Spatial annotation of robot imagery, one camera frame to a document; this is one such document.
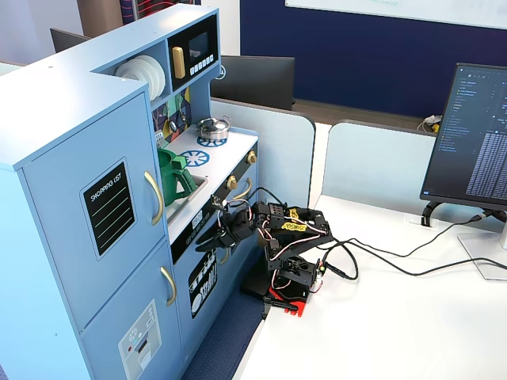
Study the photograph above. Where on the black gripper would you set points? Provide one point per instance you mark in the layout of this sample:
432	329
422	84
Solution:
229	233

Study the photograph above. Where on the blue shopping list cabinet door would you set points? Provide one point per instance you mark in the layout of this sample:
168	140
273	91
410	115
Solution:
63	190

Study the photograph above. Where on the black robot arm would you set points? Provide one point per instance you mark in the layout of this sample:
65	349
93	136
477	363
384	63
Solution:
301	237

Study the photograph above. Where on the blue door with dishes print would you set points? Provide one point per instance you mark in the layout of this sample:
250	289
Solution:
184	308

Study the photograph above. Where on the blue door with dispenser print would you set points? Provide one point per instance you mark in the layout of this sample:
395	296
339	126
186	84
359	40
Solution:
111	308

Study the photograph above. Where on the black toy microwave door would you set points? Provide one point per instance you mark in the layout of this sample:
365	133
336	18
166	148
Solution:
202	43

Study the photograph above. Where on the gold stove knob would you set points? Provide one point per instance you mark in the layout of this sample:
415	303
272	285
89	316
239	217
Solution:
251	157
232	182

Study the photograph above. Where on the green toy pitcher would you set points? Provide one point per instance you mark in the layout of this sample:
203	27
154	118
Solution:
168	178

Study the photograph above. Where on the grey rounded desk divider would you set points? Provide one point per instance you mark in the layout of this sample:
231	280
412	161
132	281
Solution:
281	158
376	166

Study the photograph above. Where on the silver pot with lid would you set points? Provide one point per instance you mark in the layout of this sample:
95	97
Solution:
214	127

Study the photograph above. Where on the black table clamp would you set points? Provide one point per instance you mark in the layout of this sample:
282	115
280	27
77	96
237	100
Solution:
279	304

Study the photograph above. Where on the hanging metal kitchen utensil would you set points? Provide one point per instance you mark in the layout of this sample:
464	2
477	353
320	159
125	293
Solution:
173	126
183	115

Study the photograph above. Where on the dark switched off monitor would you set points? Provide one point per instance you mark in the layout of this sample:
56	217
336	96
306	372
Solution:
257	81

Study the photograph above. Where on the stack of white plates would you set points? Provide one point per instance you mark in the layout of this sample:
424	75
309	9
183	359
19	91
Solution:
142	71

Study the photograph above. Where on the light blue toy kitchen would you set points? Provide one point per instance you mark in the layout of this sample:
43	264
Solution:
59	99

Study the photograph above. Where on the dark monitor back panel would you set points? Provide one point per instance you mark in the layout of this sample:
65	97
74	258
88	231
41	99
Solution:
67	39

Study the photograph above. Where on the computer monitor showing code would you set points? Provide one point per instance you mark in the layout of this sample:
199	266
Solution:
471	138

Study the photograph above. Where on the silver monitor stand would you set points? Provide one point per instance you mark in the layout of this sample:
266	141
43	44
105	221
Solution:
483	253

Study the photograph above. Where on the black flat base plate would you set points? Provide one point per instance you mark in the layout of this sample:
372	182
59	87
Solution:
255	285

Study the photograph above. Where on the red arm base mount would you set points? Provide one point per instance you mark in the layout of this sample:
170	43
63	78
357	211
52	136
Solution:
297	306

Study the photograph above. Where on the white wall board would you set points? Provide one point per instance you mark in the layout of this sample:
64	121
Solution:
396	8

